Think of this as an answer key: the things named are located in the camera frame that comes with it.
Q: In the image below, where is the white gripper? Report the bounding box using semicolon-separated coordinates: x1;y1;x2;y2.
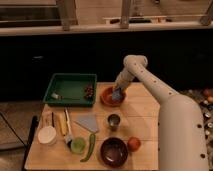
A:
115;68;135;92

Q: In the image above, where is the blue grey sponge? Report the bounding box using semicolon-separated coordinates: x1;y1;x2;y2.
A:
112;88;121;101

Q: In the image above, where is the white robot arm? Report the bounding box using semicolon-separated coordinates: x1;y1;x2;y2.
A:
112;55;209;171

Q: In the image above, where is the dark brown bowl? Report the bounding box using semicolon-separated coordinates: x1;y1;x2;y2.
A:
100;137;128;168

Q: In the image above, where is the dark red grapes bunch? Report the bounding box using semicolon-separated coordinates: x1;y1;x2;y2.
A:
84;85;94;100

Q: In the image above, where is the small metal cup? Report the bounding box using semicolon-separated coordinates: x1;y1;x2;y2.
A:
107;114;120;131

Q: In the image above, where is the grey triangular cloth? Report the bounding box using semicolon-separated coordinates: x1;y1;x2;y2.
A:
75;114;99;133

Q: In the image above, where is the green plastic tray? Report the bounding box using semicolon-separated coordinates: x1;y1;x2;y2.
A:
43;73;97;107

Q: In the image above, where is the red tomato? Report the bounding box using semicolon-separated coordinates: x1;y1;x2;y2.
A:
127;137;141;152

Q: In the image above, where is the small metal spoon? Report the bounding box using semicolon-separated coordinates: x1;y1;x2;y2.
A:
51;93;79;100

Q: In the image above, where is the green round lid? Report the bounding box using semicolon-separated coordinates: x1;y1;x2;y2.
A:
71;137;86;154

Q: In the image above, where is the white round container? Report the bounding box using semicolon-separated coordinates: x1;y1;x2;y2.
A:
37;126;57;145

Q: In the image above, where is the white handled brush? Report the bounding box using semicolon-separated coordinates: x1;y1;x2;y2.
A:
64;109;73;147

